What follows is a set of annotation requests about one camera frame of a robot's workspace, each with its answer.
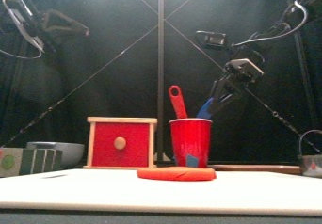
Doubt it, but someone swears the green striped wooden box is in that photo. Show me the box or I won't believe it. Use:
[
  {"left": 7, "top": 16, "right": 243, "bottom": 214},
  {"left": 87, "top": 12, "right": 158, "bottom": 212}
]
[{"left": 0, "top": 147, "right": 64, "bottom": 179}]

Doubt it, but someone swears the blue handled pizza cutter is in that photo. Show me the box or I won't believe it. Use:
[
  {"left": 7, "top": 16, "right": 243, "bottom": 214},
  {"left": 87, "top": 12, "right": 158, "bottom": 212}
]
[{"left": 195, "top": 97, "right": 217, "bottom": 120}]

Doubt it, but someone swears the small metal bucket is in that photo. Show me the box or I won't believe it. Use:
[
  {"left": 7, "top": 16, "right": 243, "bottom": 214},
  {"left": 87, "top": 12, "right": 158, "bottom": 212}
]
[{"left": 297, "top": 129, "right": 322, "bottom": 179}]

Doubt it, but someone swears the red plastic cup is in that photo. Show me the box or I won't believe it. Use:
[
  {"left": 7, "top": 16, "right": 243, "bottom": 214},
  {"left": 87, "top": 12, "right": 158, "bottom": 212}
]
[{"left": 167, "top": 117, "right": 214, "bottom": 169}]

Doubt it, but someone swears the grey bowl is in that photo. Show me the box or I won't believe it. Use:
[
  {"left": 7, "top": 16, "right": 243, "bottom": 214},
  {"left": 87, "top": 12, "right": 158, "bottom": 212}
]
[{"left": 26, "top": 140, "right": 86, "bottom": 168}]

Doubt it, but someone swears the red wooden drawer box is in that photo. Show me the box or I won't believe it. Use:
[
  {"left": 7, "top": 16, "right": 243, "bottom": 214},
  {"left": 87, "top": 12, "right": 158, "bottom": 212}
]
[{"left": 82, "top": 116, "right": 159, "bottom": 169}]

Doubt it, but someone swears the white cutting board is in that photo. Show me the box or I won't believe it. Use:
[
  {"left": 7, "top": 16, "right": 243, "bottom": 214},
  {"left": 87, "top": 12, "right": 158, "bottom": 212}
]
[{"left": 0, "top": 168, "right": 322, "bottom": 218}]

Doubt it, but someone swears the red spatula handle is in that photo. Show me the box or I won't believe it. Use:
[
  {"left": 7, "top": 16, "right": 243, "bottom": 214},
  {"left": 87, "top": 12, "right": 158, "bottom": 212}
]
[{"left": 167, "top": 85, "right": 190, "bottom": 120}]

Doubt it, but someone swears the vertical metal frame pole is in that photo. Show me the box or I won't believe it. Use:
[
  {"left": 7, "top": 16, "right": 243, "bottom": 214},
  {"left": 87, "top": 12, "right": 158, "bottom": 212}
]
[{"left": 157, "top": 0, "right": 166, "bottom": 164}]

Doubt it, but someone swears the grey cable loop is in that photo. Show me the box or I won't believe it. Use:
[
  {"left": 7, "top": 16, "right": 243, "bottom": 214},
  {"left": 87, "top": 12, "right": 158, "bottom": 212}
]
[{"left": 233, "top": 0, "right": 310, "bottom": 48}]

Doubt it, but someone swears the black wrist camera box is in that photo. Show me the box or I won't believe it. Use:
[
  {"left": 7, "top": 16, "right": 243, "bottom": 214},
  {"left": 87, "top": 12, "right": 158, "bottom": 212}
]
[{"left": 195, "top": 30, "right": 230, "bottom": 51}]

